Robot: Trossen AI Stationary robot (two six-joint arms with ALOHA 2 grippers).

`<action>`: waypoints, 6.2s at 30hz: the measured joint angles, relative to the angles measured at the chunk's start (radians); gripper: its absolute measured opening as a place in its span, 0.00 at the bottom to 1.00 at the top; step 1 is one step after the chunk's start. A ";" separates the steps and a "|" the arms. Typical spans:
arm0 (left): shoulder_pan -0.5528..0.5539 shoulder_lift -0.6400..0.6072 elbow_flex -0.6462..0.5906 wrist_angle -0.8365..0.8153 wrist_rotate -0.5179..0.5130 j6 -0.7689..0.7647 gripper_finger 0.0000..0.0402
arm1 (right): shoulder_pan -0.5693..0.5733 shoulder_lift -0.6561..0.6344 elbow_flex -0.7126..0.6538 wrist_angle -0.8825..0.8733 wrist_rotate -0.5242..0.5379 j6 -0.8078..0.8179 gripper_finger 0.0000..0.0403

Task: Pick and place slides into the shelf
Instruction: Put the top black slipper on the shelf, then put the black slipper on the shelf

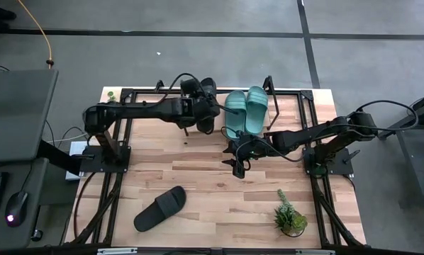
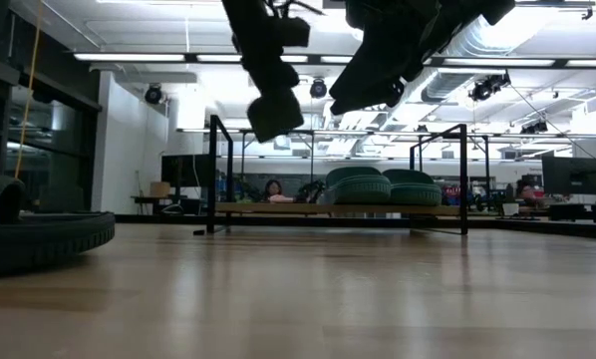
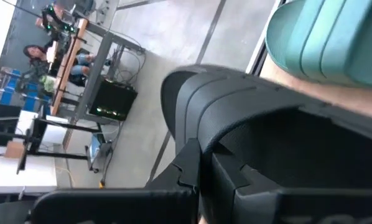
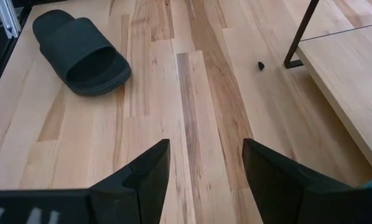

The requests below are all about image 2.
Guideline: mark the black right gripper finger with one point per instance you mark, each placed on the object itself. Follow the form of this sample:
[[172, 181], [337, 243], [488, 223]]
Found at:
[[363, 90]]

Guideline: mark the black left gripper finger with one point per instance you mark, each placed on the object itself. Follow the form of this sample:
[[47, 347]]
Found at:
[[275, 117]]

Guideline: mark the teal slide sandal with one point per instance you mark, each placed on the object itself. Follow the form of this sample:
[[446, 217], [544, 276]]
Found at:
[[415, 192], [360, 189]]

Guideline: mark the black slide sandal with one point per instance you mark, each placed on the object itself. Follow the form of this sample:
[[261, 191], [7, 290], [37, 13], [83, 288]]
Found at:
[[44, 239]]

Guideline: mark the wooden shelf with black rails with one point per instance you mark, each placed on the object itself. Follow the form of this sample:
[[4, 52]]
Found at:
[[278, 208]]

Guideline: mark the round black ceiling fixture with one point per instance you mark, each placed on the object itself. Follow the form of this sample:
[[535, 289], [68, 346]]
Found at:
[[318, 89], [153, 95]]

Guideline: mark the person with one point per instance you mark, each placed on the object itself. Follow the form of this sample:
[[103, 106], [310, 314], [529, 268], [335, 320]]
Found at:
[[529, 192], [273, 189]]

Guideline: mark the long ceiling light strip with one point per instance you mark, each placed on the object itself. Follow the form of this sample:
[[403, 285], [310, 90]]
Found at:
[[128, 57], [497, 62]]

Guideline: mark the black monitor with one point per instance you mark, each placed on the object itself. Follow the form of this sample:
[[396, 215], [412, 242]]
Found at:
[[186, 169], [572, 174]]

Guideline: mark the cardboard box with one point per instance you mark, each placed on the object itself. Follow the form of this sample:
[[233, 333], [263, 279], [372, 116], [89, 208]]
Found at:
[[160, 189]]

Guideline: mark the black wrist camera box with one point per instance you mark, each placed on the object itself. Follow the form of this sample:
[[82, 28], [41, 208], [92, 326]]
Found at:
[[294, 32]]

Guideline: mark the silver ceiling air duct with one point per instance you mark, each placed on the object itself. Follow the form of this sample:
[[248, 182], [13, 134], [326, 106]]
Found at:
[[457, 80]]

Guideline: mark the black ceiling camera rig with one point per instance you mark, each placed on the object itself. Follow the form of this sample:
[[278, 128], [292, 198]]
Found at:
[[487, 87]]

